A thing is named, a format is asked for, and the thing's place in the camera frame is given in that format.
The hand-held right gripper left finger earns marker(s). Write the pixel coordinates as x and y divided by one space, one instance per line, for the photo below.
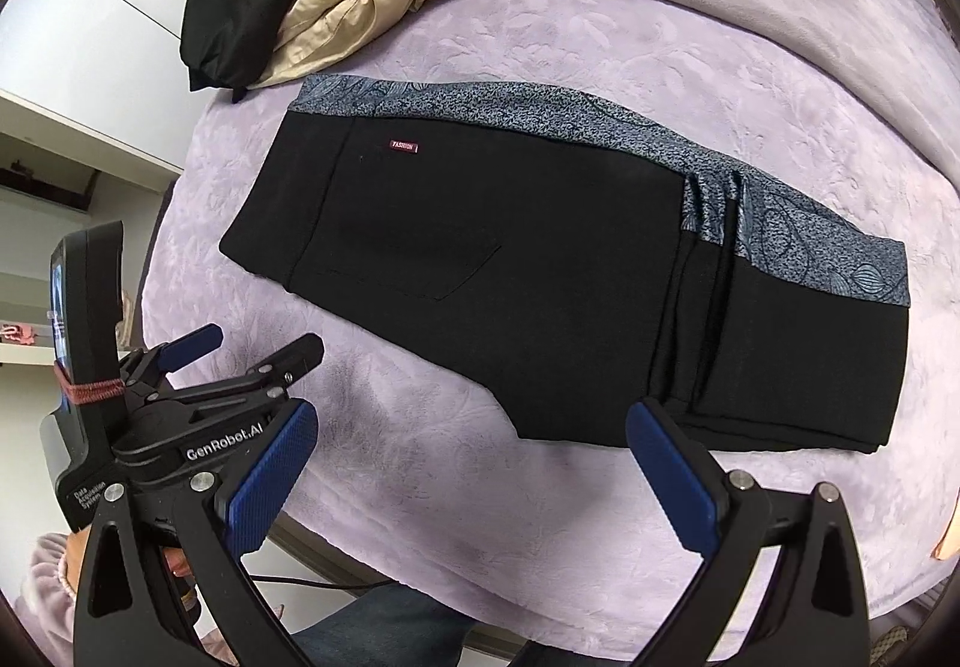
271 479

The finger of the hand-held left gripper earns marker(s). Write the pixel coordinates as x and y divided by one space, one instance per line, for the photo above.
277 363
195 346

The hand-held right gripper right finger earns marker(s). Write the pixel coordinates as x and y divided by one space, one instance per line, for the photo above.
679 479

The black pants with floral stripe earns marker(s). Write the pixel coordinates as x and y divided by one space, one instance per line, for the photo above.
525 277

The person's left hand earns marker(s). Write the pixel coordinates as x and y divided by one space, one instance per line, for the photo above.
178 566

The person's legs in jeans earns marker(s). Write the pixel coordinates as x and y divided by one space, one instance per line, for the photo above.
375 626

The peach cloth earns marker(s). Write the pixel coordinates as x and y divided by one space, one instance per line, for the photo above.
946 541

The lavender plush blanket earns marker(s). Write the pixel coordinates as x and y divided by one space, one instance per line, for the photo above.
600 60

